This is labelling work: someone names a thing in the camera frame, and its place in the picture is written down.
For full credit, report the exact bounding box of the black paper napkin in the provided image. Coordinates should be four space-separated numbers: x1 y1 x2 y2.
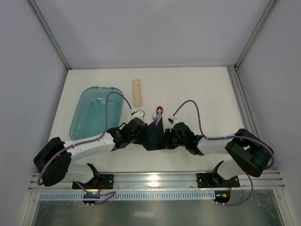
143 119 165 151

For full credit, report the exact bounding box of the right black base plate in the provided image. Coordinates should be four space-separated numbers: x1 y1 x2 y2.
196 172 240 188

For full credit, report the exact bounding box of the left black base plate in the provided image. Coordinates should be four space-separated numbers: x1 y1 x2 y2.
80 174 114 190

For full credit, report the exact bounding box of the aluminium front rail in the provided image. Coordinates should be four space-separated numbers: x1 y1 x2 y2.
28 171 285 192

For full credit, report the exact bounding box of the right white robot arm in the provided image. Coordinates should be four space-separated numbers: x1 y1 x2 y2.
164 122 275 187

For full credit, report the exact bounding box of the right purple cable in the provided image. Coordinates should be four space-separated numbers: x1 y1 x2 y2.
170 100 276 207

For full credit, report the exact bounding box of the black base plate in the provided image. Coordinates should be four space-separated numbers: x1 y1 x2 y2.
196 172 240 188
80 174 114 190

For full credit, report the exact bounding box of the right side aluminium rail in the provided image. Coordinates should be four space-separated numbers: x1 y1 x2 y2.
227 66 260 140

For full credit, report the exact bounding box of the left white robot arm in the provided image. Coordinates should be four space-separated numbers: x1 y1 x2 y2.
33 118 147 186

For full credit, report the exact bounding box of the white slotted cable duct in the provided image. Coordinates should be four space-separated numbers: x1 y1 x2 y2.
39 191 215 201

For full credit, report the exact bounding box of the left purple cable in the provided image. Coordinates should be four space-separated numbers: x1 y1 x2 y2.
37 91 134 205

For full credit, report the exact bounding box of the iridescent fork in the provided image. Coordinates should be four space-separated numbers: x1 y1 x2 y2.
152 113 158 124

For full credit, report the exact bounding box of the right aluminium frame post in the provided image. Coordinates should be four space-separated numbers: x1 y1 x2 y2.
235 0 279 70

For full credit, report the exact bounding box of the left aluminium frame post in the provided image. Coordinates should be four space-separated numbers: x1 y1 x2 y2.
27 0 71 71

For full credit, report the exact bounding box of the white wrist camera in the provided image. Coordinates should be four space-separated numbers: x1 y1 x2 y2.
168 116 177 125
130 110 145 120

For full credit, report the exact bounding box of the purple cable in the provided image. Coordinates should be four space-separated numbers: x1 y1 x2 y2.
170 100 276 207
37 91 134 205

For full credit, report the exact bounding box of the copper spoon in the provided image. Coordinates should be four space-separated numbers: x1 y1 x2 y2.
156 106 163 114

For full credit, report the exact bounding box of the teal plastic basin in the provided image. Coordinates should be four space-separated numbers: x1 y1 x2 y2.
70 87 123 140

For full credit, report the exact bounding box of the beige cutlery case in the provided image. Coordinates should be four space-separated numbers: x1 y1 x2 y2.
132 80 142 107

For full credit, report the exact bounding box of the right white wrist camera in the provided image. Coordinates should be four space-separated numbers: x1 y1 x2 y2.
168 116 177 125

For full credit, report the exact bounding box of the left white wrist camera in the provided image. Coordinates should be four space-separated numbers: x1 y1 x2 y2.
130 110 145 120

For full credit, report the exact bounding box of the aluminium frame post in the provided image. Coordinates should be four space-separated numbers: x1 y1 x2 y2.
27 0 71 71
235 0 279 70

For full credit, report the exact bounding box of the aluminium rail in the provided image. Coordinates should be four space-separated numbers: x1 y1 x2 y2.
28 171 285 192
227 66 260 140

